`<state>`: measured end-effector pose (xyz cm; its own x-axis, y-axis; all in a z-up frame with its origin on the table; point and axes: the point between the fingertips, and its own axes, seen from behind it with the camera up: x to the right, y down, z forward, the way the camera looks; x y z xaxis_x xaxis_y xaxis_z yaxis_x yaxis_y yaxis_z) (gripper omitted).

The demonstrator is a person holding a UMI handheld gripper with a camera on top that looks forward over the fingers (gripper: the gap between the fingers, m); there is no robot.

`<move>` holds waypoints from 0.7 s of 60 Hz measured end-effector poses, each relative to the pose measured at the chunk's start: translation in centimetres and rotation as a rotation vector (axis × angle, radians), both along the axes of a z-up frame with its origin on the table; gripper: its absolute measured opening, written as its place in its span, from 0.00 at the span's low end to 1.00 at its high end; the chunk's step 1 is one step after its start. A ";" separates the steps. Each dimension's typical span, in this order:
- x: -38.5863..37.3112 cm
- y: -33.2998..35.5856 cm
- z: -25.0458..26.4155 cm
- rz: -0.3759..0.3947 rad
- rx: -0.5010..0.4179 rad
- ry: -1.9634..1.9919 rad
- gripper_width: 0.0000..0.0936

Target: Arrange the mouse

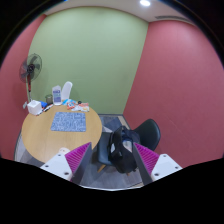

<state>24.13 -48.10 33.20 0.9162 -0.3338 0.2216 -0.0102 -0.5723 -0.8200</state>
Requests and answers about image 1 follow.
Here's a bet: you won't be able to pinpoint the black standing fan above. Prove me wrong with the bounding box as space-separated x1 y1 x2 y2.
19 53 42 101

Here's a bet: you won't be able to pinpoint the black backpack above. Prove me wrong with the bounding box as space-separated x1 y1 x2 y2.
107 126 140 173

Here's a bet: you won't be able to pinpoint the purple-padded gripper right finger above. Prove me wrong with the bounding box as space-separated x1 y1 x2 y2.
132 143 182 185

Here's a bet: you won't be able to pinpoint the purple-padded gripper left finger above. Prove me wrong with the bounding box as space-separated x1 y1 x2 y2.
41 142 92 185

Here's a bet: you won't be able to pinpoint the ceiling light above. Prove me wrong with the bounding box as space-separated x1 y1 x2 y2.
140 0 151 7

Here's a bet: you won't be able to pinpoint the white chair behind table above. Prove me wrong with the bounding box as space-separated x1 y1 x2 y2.
61 81 73 100

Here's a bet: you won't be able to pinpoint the black chair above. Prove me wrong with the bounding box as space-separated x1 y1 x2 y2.
97 119 161 167

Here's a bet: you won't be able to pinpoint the round wooden table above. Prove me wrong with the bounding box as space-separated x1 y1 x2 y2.
21 105 102 163

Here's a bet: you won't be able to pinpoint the dark green cup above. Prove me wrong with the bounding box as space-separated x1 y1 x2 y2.
45 94 53 105

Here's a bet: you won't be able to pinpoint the blue patterned mouse pad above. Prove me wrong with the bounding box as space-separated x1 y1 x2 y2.
51 112 86 132

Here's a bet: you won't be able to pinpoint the white tissue box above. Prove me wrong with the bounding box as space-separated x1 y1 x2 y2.
27 100 42 115

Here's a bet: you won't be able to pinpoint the colourful snack packets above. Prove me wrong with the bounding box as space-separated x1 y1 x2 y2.
63 99 89 112

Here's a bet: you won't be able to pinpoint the white jug with blue label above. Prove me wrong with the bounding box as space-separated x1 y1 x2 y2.
52 85 62 105

